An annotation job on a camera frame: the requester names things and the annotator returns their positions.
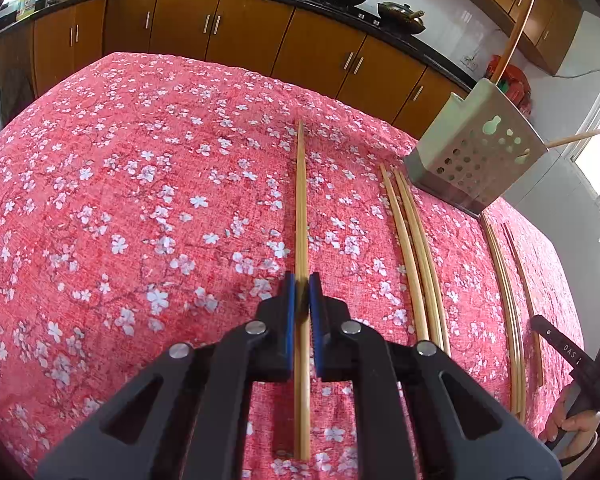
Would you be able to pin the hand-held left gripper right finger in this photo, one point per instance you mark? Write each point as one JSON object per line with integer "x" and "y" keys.
{"x": 315, "y": 305}

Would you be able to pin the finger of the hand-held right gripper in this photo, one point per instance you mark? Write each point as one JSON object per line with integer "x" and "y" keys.
{"x": 565, "y": 347}

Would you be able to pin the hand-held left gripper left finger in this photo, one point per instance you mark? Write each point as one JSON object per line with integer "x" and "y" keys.
{"x": 290, "y": 305}

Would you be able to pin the bamboo chopstick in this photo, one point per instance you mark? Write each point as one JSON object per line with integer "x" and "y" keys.
{"x": 420, "y": 240}
{"x": 402, "y": 240}
{"x": 512, "y": 360}
{"x": 301, "y": 210}
{"x": 517, "y": 30}
{"x": 580, "y": 137}
{"x": 520, "y": 270}
{"x": 520, "y": 360}

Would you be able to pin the perforated beige chopstick holder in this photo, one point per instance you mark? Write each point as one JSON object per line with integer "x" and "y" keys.
{"x": 460, "y": 125}

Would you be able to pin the person's right hand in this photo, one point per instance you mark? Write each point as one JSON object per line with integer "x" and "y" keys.
{"x": 577, "y": 422}

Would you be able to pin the red floral tablecloth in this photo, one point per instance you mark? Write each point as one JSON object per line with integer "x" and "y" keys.
{"x": 130, "y": 185}

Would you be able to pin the red plastic bag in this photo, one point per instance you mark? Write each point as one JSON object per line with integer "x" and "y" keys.
{"x": 515, "y": 80}

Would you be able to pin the gas stove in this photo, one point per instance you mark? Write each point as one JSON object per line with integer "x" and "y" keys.
{"x": 370, "y": 16}

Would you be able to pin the wooden lower kitchen cabinets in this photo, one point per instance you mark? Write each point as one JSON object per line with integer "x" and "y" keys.
{"x": 180, "y": 25}

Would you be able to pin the lidded dark wok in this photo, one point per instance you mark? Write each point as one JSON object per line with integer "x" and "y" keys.
{"x": 402, "y": 16}

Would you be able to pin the wooden upper cabinets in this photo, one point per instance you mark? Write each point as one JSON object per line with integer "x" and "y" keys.
{"x": 540, "y": 5}

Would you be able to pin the yellow bottle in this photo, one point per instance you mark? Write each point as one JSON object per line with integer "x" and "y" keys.
{"x": 27, "y": 4}

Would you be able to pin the wall socket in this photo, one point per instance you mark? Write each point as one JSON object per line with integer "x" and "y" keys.
{"x": 470, "y": 62}

